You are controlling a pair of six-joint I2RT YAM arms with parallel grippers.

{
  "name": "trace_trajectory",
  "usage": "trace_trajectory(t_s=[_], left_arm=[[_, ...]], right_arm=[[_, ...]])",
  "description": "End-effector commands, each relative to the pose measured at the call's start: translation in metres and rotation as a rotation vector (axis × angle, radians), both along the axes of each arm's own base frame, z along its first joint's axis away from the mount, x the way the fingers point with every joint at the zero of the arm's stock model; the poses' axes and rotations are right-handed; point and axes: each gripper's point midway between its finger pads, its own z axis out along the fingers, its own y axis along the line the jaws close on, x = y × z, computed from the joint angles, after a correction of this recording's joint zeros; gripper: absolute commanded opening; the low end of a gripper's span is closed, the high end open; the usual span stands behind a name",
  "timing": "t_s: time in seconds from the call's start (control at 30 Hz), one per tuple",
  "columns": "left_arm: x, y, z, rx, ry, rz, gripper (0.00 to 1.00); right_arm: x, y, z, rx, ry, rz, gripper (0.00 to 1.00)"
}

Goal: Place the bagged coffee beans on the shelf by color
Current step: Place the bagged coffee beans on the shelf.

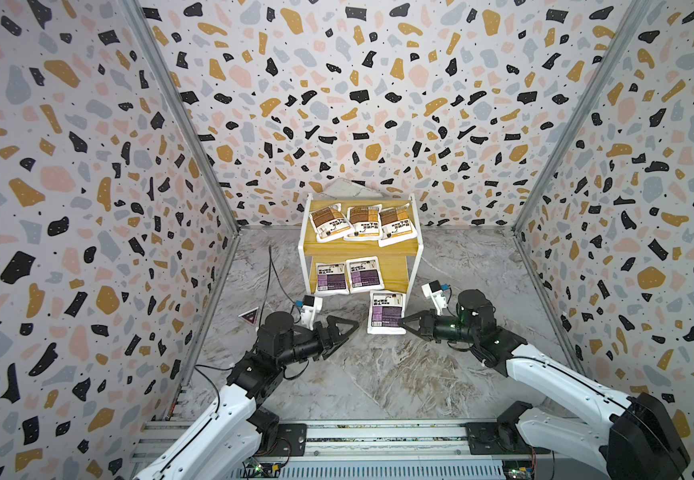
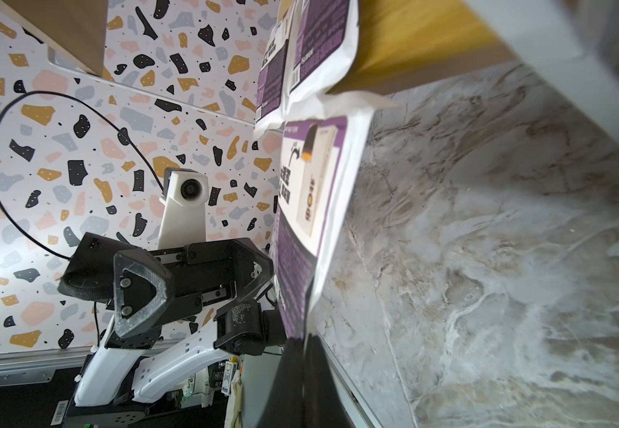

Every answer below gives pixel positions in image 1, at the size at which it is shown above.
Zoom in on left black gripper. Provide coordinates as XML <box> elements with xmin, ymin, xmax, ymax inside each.
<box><xmin>274</xmin><ymin>318</ymin><xmax>358</xmax><ymax>372</ymax></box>

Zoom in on purple coffee bag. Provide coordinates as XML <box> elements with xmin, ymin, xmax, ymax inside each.
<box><xmin>314</xmin><ymin>262</ymin><xmax>350</xmax><ymax>296</ymax></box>
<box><xmin>367</xmin><ymin>290</ymin><xmax>406</xmax><ymax>335</ymax></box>
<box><xmin>346</xmin><ymin>256</ymin><xmax>385</xmax><ymax>293</ymax></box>

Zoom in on brown coffee bag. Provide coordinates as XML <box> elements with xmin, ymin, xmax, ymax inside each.
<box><xmin>344</xmin><ymin>204</ymin><xmax>383</xmax><ymax>242</ymax></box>
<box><xmin>309</xmin><ymin>203</ymin><xmax>355</xmax><ymax>243</ymax></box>
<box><xmin>378</xmin><ymin>203</ymin><xmax>418</xmax><ymax>247</ymax></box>

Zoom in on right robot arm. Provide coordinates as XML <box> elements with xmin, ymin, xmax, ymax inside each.
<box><xmin>399</xmin><ymin>289</ymin><xmax>690</xmax><ymax>479</ymax></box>

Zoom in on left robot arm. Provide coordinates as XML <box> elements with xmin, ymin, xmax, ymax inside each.
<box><xmin>137</xmin><ymin>311</ymin><xmax>360</xmax><ymax>480</ymax></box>

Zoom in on two-tier wooden shelf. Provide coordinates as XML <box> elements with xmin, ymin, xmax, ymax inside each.
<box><xmin>297</xmin><ymin>194</ymin><xmax>424</xmax><ymax>295</ymax></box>

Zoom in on small triangular warning sticker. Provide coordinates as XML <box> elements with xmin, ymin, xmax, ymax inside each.
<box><xmin>239</xmin><ymin>307</ymin><xmax>261</xmax><ymax>327</ymax></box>

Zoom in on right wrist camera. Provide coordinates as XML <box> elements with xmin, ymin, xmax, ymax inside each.
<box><xmin>422</xmin><ymin>280</ymin><xmax>451</xmax><ymax>316</ymax></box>

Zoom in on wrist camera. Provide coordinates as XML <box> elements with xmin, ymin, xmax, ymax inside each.
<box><xmin>297</xmin><ymin>295</ymin><xmax>323</xmax><ymax>330</ymax></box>
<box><xmin>422</xmin><ymin>280</ymin><xmax>451</xmax><ymax>316</ymax></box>

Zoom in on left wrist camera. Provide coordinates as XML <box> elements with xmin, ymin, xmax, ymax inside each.
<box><xmin>297</xmin><ymin>295</ymin><xmax>323</xmax><ymax>330</ymax></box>

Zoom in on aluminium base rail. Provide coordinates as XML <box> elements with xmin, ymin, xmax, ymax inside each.
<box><xmin>129</xmin><ymin>418</ymin><xmax>645</xmax><ymax>480</ymax></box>

